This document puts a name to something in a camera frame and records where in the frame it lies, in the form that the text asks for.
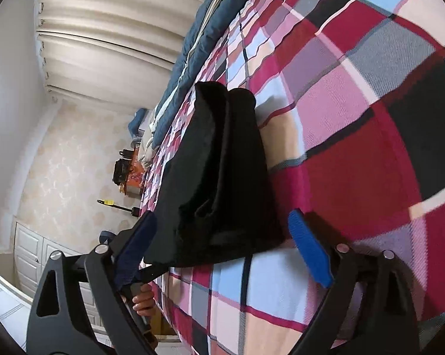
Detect black pants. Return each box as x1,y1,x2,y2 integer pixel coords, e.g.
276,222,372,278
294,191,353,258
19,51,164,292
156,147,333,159
144,81,286,269

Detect wooden bed frame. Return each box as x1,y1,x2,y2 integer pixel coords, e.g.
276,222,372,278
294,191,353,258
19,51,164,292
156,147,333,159
148,312,181,343

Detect white cabinet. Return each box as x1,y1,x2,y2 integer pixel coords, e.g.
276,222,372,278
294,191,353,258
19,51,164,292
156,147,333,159
13,222,110,341

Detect orange cardboard box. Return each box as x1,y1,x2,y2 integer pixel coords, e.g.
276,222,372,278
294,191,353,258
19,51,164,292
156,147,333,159
119,146,147,195

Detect black bag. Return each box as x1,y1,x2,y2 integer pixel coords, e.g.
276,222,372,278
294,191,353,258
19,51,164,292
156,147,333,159
112,149,131,186

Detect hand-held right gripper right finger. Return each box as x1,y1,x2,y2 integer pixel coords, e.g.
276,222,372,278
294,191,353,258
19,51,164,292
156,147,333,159
287,209,421,355

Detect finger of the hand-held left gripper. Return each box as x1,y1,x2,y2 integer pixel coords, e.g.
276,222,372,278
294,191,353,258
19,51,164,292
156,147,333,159
138,264,172,285

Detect beige curtain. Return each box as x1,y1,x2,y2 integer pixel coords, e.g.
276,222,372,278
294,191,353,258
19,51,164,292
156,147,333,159
35,0,231,101

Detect person's left hand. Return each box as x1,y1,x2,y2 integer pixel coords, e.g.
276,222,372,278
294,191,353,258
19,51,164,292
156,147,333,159
122,284,157,317

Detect black power adapter with cable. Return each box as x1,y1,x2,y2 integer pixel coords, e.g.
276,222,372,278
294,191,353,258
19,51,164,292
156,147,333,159
97,199,142,218

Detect blue and beige quilt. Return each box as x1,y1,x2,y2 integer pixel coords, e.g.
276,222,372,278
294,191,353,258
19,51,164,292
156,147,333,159
137,0,268,169

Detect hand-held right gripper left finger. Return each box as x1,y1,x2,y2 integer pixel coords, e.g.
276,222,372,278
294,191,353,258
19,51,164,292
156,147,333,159
26,212,158,355

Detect plaid bed sheet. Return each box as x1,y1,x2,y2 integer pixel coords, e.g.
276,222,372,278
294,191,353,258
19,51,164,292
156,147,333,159
139,0,445,355

